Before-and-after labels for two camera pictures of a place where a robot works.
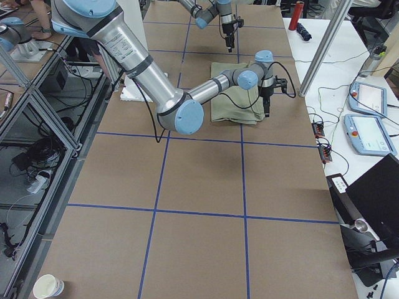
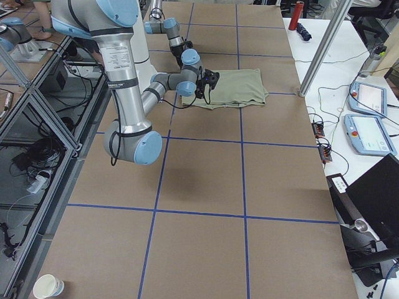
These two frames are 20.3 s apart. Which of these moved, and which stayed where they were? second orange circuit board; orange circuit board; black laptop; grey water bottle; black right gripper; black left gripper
Moved: black right gripper; black left gripper
Stayed: grey water bottle; second orange circuit board; orange circuit board; black laptop
